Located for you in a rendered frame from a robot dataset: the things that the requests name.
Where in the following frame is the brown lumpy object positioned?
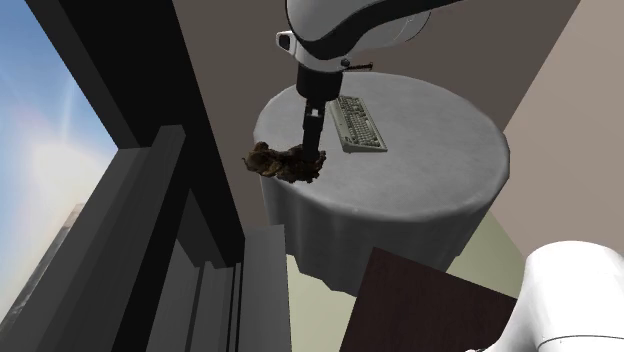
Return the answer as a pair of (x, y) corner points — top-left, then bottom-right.
(242, 141), (328, 185)

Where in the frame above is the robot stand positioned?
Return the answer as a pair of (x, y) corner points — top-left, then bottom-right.
(338, 246), (519, 352)

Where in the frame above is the round table with white cloth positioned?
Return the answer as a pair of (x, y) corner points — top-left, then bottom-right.
(252, 71), (512, 298)

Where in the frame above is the beige computer keyboard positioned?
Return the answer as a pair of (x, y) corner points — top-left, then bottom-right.
(328, 95), (389, 155)

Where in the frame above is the window with dark frame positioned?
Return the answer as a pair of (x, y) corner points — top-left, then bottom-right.
(0, 0), (293, 352)

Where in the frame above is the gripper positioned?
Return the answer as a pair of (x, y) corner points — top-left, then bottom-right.
(295, 64), (343, 163)

